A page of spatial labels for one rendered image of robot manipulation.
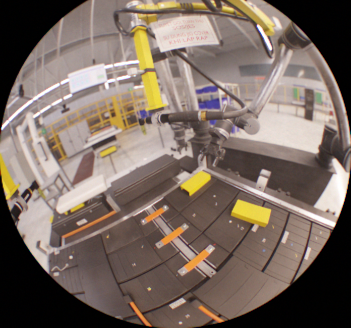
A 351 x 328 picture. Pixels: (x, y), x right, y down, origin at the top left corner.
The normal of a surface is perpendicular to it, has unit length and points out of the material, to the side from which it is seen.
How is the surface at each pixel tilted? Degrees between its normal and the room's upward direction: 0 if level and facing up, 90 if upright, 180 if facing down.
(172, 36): 90
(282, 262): 0
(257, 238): 0
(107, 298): 0
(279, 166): 90
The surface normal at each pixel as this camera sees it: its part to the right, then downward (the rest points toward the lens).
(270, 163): -0.69, 0.44
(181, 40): 0.08, 0.43
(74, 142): 0.59, 0.25
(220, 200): -0.20, -0.88
